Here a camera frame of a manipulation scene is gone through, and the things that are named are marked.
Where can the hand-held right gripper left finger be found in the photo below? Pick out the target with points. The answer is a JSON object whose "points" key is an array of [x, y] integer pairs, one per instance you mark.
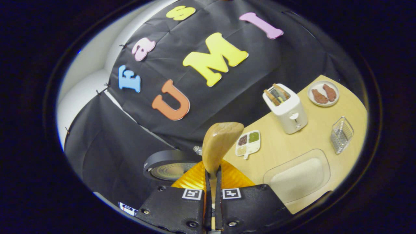
{"points": [[172, 208]]}

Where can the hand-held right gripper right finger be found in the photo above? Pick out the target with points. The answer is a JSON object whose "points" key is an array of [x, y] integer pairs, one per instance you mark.
{"points": [[250, 208]]}

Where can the dark grey rice cooker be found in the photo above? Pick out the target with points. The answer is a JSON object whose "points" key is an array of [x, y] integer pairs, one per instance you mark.
{"points": [[169, 170]]}

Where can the clear container of rice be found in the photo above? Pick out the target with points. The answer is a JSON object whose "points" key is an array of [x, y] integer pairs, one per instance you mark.
{"points": [[299, 177]]}

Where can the wooden spoon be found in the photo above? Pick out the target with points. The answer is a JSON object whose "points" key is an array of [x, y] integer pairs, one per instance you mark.
{"points": [[219, 143]]}

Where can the small clear bottle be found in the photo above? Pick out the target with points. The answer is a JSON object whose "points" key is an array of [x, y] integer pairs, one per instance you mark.
{"points": [[197, 150]]}

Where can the white divided grain dish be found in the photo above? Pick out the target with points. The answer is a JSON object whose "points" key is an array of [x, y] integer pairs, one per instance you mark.
{"points": [[247, 144]]}

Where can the white toaster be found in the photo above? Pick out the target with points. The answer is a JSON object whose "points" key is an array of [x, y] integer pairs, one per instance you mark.
{"points": [[291, 113]]}

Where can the toasted bread slice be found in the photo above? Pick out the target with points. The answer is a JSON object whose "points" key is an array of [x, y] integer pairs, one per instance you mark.
{"points": [[281, 91], [271, 97]]}

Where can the brown meat piece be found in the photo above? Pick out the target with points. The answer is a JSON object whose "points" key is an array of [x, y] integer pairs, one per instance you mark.
{"points": [[330, 92], [319, 97]]}

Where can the white round plate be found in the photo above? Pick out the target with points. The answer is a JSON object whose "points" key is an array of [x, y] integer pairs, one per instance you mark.
{"points": [[321, 85]]}

